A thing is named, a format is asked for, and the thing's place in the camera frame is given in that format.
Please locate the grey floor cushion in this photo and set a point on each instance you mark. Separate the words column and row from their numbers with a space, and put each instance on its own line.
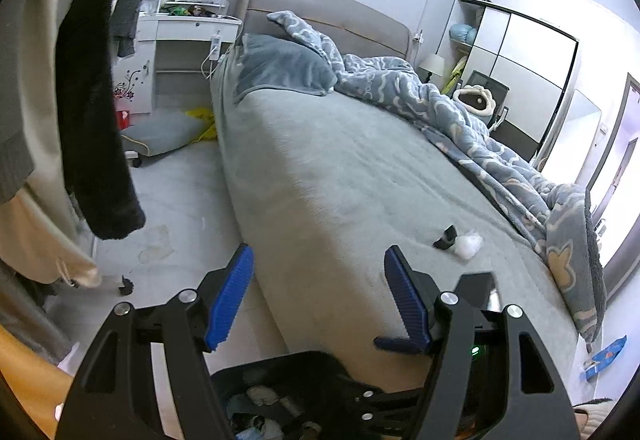
column 160, row 132

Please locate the yellow plastic bag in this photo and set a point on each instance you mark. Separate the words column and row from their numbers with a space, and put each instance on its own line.
column 202, row 115

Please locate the green packet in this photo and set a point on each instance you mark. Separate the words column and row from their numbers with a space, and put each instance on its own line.
column 176, row 10

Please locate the person's right forearm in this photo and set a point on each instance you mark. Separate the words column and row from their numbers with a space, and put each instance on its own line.
column 595, row 407

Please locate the bed with grey sheet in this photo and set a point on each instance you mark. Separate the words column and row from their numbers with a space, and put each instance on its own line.
column 340, row 180

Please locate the white table lamp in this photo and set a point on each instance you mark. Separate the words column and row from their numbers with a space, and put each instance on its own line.
column 431, row 63

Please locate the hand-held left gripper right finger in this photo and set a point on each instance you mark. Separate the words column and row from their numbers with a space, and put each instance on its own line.
column 407, row 300

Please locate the blue printed wrapper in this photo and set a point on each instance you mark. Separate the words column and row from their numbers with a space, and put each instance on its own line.
column 607, row 355

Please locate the grey hanging cloth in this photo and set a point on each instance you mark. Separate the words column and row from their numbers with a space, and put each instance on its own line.
column 30, row 315

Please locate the orange wooden board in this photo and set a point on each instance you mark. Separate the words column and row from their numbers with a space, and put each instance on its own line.
column 30, row 395

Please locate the black office chair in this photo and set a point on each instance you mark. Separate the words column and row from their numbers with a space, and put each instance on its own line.
column 482, row 80

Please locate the grey door frame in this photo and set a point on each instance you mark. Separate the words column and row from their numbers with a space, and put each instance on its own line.
column 615, row 120

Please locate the grey knit sweater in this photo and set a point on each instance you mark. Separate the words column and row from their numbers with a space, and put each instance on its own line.
column 20, row 95

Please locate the white power strip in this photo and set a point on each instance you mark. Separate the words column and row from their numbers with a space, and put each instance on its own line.
column 216, row 44

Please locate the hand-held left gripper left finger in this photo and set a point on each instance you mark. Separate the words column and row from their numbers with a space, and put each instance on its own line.
column 225, row 305

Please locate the blue-grey pillow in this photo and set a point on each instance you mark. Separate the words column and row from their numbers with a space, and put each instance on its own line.
column 280, row 67

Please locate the black trash bin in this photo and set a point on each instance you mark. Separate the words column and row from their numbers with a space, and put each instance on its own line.
column 300, row 362

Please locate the tall white panel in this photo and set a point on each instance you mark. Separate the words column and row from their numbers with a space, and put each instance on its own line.
column 575, row 130

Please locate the dark clutter on dresser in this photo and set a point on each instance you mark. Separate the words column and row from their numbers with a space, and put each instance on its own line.
column 197, row 10

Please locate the small black wrapper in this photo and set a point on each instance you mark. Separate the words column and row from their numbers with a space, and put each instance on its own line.
column 445, row 240

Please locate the white and black wardrobe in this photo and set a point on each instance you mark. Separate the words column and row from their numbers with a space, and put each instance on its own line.
column 525, row 50

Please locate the cream hanging coat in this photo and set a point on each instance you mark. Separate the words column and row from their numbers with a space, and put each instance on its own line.
column 50, row 240

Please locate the blue patterned quilt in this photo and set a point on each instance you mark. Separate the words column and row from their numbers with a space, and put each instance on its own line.
column 395, row 85

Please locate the light blue plush pillow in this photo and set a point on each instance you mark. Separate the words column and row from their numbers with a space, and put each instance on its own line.
column 462, row 32

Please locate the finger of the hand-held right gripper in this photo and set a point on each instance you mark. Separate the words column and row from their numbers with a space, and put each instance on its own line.
column 402, row 344
column 380, row 405

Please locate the white crumpled tissue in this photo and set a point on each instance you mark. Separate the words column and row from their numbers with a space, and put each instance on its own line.
column 467, row 244
column 262, row 393

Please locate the red box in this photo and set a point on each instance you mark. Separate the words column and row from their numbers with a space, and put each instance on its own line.
column 122, row 119

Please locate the white wall socket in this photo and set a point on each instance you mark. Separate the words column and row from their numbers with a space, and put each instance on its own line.
column 418, row 38

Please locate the yellow-green cloth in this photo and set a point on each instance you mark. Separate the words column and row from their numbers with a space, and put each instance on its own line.
column 455, row 80

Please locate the white dressing table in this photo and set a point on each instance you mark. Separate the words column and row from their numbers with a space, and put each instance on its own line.
column 180, row 32

